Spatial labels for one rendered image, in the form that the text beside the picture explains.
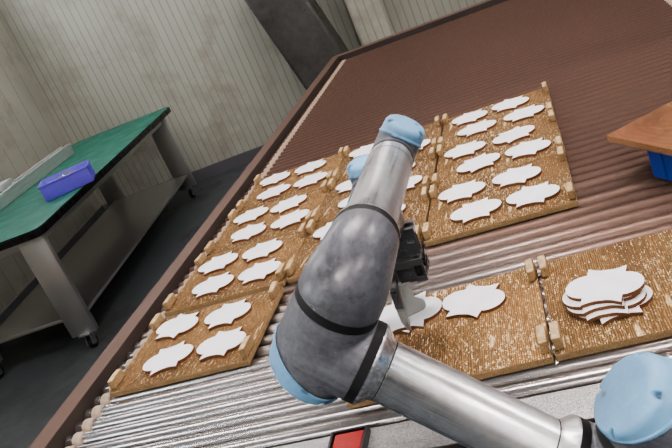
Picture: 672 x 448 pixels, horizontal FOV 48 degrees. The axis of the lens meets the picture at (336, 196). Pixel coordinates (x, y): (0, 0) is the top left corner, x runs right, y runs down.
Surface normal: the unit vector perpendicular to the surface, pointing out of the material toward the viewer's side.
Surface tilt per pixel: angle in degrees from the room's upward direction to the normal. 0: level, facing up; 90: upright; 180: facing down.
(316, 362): 88
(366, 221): 35
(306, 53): 90
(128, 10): 90
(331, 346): 99
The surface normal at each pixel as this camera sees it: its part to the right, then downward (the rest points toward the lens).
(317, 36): -0.17, 0.40
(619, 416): -0.87, -0.47
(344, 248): -0.14, -0.57
